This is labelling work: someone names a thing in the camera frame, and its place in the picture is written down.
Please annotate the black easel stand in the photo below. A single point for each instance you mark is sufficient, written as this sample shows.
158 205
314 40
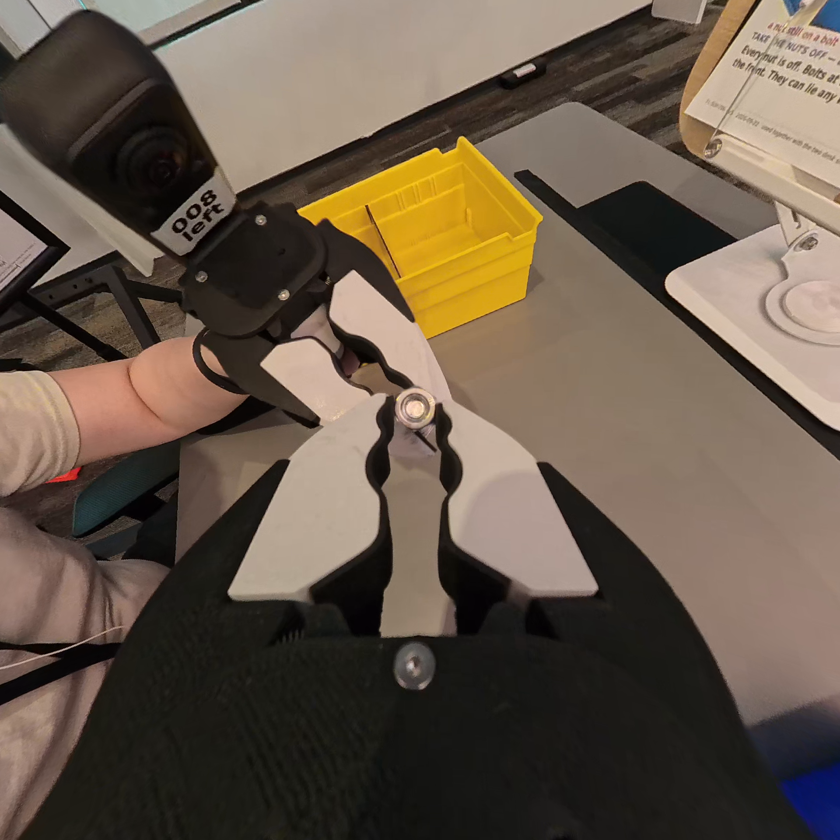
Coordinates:
85 282

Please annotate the black floor device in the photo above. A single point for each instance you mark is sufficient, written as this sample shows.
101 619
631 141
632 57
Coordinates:
525 73

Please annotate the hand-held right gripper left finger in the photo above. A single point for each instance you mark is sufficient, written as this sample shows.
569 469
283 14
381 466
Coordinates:
315 518

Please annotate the silver bolt with nut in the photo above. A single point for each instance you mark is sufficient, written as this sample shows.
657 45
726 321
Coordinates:
415 407

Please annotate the yellow plastic bin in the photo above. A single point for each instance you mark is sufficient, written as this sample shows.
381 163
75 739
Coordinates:
485 275

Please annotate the person's left forearm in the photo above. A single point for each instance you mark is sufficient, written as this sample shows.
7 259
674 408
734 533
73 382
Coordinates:
157 394

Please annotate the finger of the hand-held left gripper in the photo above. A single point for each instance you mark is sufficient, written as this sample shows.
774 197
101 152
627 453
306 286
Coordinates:
308 374
387 321

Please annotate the glass window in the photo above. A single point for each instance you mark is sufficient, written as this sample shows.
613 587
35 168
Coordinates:
164 13

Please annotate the person's left hand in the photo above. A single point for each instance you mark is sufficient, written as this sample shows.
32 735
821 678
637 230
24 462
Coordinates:
349 362

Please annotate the blue plastic bin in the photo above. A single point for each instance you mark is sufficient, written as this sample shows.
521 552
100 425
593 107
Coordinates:
820 807

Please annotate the white document stand with instructions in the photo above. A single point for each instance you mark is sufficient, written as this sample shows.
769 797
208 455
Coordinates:
722 295

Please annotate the printed instruction sheet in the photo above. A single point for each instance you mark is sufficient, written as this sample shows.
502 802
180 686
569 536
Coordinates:
787 85

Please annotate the teal office chair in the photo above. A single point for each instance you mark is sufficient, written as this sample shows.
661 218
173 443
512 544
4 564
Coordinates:
124 485

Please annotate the orange traffic cone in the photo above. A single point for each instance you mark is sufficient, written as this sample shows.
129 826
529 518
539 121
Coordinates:
65 474

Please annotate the brown cardboard bin divider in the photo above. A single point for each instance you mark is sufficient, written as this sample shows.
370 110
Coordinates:
384 243

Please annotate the black framed marker sign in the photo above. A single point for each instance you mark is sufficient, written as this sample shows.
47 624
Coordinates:
19 249

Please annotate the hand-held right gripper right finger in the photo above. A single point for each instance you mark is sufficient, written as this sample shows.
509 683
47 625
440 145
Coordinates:
518 518

